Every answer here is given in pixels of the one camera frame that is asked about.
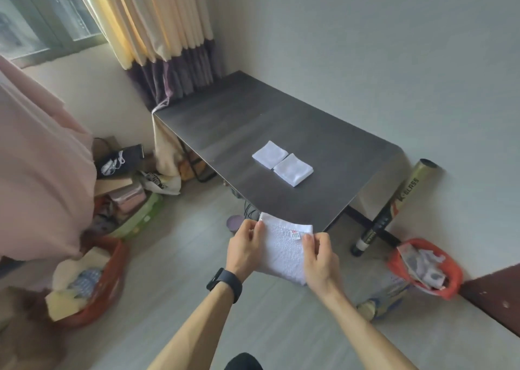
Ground person's right hand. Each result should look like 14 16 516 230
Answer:
302 232 340 298

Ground person's left hand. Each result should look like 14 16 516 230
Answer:
225 218 267 283

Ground white terry towel with tag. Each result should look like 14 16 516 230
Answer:
255 212 316 287

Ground person's right forearm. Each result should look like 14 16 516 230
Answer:
313 280 420 370

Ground person's left forearm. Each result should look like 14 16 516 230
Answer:
147 286 237 370

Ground black smartwatch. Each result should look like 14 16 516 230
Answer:
206 267 243 304

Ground folded white towel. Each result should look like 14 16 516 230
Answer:
251 140 289 170
273 153 314 188

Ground gold and black tube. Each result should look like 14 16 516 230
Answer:
350 159 444 257

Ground dark grey table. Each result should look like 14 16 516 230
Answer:
152 70 403 248

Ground crumpled white trash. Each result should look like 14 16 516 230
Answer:
397 244 448 290

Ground green storage box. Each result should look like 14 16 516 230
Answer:
94 191 165 240

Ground pink box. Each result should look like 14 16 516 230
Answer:
109 184 147 216

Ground person's black garment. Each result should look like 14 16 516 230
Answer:
223 353 264 370

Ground red plastic trash bag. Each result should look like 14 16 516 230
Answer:
386 238 464 301

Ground red plastic basket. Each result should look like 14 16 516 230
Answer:
44 237 131 330

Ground blue patterned packet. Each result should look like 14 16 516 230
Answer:
67 269 103 298

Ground dark brown wooden furniture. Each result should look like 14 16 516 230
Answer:
459 260 520 339

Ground beige foam sheet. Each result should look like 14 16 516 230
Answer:
45 247 110 322

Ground yellow and purple curtain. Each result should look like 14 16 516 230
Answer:
71 0 224 111

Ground pink cloth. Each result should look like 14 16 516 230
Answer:
0 55 98 263

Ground black cables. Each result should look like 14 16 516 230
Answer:
242 198 261 221

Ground window with grey frame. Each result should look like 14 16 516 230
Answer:
0 0 109 68

